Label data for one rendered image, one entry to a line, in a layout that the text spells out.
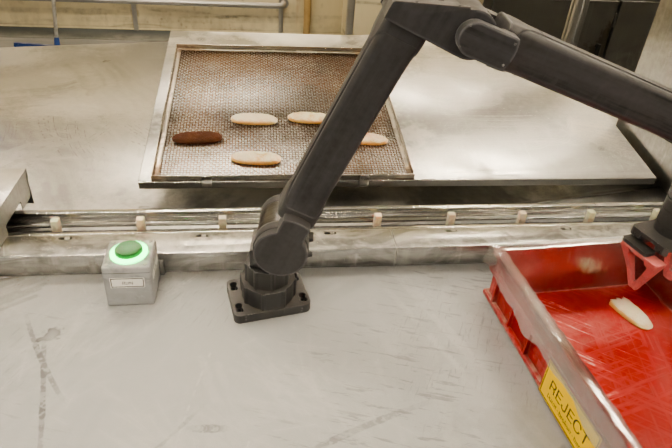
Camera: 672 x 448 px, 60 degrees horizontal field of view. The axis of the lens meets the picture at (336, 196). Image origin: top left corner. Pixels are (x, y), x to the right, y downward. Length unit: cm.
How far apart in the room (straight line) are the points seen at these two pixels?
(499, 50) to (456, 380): 45
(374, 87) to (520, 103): 79
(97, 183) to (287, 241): 57
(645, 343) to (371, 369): 43
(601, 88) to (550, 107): 71
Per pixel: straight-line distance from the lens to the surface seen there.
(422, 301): 96
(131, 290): 94
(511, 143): 132
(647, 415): 93
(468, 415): 83
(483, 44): 68
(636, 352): 101
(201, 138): 119
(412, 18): 68
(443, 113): 136
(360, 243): 99
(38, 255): 103
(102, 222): 109
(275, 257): 82
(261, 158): 114
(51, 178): 131
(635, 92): 80
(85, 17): 490
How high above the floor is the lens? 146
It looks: 32 degrees down
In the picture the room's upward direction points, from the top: 4 degrees clockwise
